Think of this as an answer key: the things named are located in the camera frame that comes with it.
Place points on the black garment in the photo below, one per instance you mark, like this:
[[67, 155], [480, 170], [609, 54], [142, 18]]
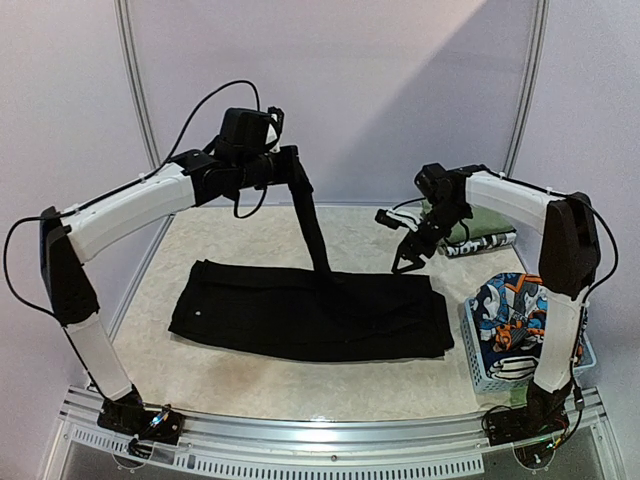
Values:
[[317, 315]]

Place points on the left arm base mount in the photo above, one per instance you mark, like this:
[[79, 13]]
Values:
[[130, 416]]

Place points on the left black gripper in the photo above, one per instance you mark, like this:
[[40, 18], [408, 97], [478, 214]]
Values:
[[290, 152]]

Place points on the folded green shirt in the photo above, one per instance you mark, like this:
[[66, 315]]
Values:
[[483, 222]]

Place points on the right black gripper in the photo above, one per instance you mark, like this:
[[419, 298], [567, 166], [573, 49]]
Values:
[[420, 236]]

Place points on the right aluminium frame post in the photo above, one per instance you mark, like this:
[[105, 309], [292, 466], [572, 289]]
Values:
[[526, 94]]

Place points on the aluminium frame post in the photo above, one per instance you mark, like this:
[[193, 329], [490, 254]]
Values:
[[526, 94], [135, 82]]

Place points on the light blue plastic basket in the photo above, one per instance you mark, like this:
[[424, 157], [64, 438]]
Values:
[[476, 350]]

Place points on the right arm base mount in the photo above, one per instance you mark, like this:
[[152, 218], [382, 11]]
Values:
[[549, 424]]

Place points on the folded black white shirt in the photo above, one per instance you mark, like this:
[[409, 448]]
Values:
[[478, 245]]

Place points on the left aluminium frame post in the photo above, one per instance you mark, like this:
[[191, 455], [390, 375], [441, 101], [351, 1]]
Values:
[[135, 82]]

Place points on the blue orange patterned cloth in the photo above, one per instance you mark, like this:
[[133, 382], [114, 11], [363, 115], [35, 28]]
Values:
[[510, 311]]

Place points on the aluminium front rail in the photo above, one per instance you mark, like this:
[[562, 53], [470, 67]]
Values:
[[224, 447]]

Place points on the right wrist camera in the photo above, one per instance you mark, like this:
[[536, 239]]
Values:
[[433, 182]]

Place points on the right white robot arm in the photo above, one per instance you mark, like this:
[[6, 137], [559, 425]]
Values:
[[568, 260]]

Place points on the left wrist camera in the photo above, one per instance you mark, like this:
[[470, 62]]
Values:
[[244, 129]]

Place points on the white striped cloth in basket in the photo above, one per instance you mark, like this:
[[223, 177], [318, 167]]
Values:
[[508, 367]]

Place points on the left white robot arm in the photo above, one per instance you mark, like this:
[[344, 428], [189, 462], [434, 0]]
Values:
[[245, 154]]

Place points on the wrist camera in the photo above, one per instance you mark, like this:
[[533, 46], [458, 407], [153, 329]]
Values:
[[433, 182], [244, 129]]

